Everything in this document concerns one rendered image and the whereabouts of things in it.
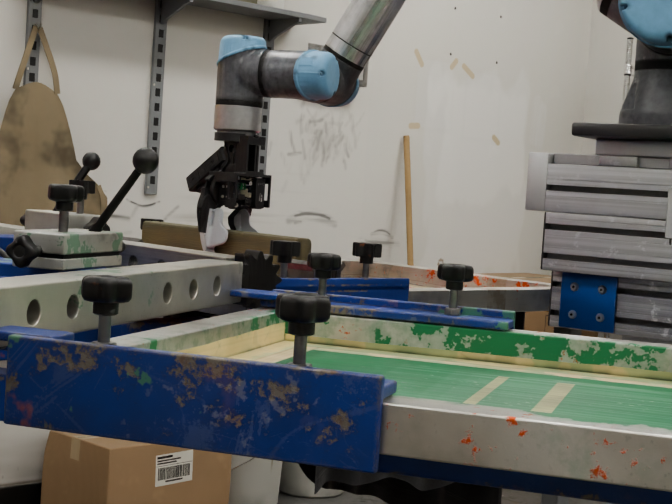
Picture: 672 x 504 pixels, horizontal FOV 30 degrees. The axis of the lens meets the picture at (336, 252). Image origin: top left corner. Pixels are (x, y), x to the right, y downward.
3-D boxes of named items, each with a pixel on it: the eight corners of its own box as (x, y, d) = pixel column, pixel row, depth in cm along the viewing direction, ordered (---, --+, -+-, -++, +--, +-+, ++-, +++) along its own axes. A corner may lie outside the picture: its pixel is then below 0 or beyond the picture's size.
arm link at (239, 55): (259, 34, 194) (209, 33, 197) (254, 105, 194) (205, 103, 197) (279, 40, 201) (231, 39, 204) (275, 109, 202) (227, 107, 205)
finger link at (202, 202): (197, 230, 197) (209, 176, 198) (191, 230, 198) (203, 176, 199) (220, 237, 201) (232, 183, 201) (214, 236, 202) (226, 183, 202)
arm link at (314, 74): (350, 56, 200) (287, 54, 204) (324, 47, 190) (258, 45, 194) (347, 105, 201) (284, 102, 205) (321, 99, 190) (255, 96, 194)
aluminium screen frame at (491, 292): (362, 277, 265) (363, 259, 265) (591, 309, 223) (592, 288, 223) (28, 278, 212) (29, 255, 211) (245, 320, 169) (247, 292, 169)
